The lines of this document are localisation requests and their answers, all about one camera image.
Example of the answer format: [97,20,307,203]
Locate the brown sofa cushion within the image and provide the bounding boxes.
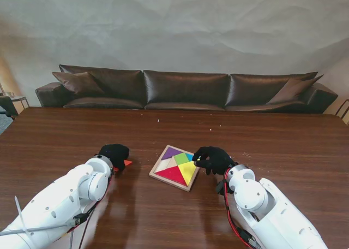
[51,72,106,97]
[266,74,325,106]

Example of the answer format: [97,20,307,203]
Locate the dark metal chair frame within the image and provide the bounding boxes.
[334,98,349,125]

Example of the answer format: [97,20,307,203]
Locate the red and black right arm cable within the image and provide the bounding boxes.
[221,167,264,249]

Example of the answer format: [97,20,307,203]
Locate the red and black arm cable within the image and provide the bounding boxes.
[221,167,264,249]
[61,168,115,249]

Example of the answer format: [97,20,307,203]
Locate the large yellow triangle piece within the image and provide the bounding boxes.
[177,161,200,187]

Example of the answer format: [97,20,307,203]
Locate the red and black left arm cable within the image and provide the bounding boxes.
[61,168,115,249]

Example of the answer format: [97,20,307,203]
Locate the orange parallelogram piece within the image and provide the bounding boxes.
[112,159,134,173]

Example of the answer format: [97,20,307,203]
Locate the white zip tie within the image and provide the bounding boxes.
[13,195,31,236]

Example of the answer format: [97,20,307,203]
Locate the purple triangle piece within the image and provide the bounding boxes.
[161,146,181,162]

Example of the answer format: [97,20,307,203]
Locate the green square piece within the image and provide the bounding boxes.
[173,152,190,166]

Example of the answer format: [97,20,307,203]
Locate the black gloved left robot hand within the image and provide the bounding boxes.
[97,143,130,173]

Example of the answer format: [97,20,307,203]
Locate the brown leather sofa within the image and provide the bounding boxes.
[34,64,339,115]

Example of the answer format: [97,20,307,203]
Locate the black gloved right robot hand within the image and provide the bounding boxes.
[191,146,238,176]

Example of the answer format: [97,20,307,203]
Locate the large red triangle piece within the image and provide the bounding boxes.
[154,167,189,188]

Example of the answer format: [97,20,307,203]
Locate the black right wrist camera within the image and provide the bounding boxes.
[215,177,227,197]

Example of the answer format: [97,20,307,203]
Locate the square wooden tangram tray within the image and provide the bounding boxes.
[148,144,201,193]

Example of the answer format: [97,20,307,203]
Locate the side table with metal legs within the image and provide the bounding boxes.
[0,82,31,121]

